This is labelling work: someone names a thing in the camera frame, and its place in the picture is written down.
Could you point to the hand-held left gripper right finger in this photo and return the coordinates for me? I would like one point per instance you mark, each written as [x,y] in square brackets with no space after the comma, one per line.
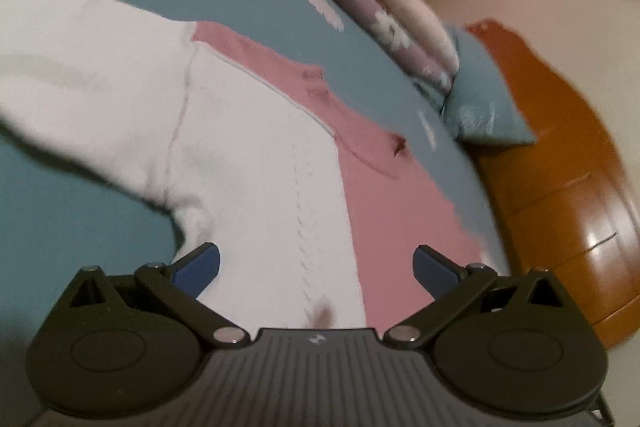
[435,274]

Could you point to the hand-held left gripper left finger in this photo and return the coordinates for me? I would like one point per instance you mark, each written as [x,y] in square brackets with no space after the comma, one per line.
[197,272]

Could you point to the pink and white sweater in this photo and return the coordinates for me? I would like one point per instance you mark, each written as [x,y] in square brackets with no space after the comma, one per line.
[240,157]

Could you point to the wooden headboard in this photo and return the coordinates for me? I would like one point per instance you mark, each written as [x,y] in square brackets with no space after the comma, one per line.
[550,157]

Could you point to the blue printed pillow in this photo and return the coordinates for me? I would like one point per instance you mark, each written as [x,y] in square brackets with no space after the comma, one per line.
[485,97]

